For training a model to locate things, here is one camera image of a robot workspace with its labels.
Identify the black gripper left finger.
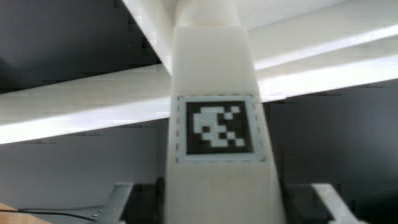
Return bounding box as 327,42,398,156
96,178,167,224

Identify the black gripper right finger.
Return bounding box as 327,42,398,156
283,182,363,224

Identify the white desk leg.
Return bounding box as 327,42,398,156
166,0,286,224

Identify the white front fence rail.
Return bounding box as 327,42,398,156
0,0,398,144

